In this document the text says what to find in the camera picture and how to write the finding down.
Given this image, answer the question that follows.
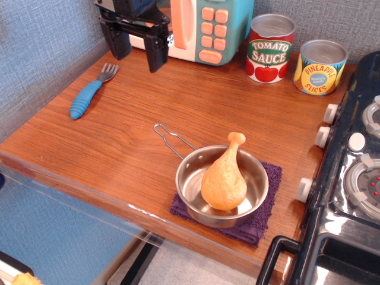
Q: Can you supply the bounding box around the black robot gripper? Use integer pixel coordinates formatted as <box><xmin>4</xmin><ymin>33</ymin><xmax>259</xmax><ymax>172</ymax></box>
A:
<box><xmin>94</xmin><ymin>0</ymin><xmax>170</xmax><ymax>73</ymax></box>

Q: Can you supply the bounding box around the orange toy chicken drumstick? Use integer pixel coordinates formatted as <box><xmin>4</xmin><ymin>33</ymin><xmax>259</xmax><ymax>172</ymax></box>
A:
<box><xmin>201</xmin><ymin>132</ymin><xmax>248</xmax><ymax>211</ymax></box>

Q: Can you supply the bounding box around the teal toy microwave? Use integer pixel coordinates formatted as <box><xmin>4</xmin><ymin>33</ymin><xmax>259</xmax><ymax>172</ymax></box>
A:
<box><xmin>127</xmin><ymin>0</ymin><xmax>256</xmax><ymax>67</ymax></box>

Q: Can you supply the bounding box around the small steel saucepan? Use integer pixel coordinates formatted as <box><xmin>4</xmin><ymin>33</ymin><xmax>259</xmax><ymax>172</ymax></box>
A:
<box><xmin>153</xmin><ymin>123</ymin><xmax>270</xmax><ymax>229</ymax></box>

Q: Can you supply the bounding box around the tomato sauce can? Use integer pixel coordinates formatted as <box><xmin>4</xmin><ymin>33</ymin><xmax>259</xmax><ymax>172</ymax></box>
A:
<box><xmin>246</xmin><ymin>14</ymin><xmax>296</xmax><ymax>84</ymax></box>

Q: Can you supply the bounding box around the pineapple slices can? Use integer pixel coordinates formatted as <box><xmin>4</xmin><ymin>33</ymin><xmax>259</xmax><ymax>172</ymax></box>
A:
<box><xmin>293</xmin><ymin>39</ymin><xmax>349</xmax><ymax>96</ymax></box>

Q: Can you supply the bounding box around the white stove knob rear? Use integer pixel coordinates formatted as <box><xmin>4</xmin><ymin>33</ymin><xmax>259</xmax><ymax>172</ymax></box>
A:
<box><xmin>323</xmin><ymin>104</ymin><xmax>339</xmax><ymax>125</ymax></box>

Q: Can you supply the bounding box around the white stove knob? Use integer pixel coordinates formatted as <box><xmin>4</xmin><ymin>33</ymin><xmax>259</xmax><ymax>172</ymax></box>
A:
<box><xmin>296</xmin><ymin>178</ymin><xmax>313</xmax><ymax>203</ymax></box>
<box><xmin>323</xmin><ymin>104</ymin><xmax>339</xmax><ymax>125</ymax></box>
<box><xmin>315</xmin><ymin>126</ymin><xmax>331</xmax><ymax>148</ymax></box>

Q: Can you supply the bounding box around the white stove knob middle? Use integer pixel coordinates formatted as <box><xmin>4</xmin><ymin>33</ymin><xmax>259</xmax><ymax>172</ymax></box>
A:
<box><xmin>315</xmin><ymin>126</ymin><xmax>331</xmax><ymax>148</ymax></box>

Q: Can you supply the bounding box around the white stove knob front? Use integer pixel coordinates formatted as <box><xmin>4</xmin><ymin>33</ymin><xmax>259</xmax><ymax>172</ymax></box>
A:
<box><xmin>296</xmin><ymin>178</ymin><xmax>313</xmax><ymax>203</ymax></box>

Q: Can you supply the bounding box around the purple folded cloth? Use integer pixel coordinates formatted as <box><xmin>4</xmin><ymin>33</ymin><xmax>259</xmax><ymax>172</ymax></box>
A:
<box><xmin>169</xmin><ymin>161</ymin><xmax>283</xmax><ymax>248</ymax></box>

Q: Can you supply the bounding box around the black toy stove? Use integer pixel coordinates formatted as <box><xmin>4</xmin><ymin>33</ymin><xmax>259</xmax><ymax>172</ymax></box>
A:
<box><xmin>284</xmin><ymin>52</ymin><xmax>379</xmax><ymax>284</ymax></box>

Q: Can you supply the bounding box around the blue handled toy fork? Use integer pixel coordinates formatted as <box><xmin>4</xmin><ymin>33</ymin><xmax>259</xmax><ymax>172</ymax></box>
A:
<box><xmin>69</xmin><ymin>64</ymin><xmax>118</xmax><ymax>120</ymax></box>

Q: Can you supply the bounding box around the black oven door handle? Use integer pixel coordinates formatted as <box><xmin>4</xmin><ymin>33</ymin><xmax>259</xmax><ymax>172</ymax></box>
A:
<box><xmin>256</xmin><ymin>236</ymin><xmax>301</xmax><ymax>285</ymax></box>

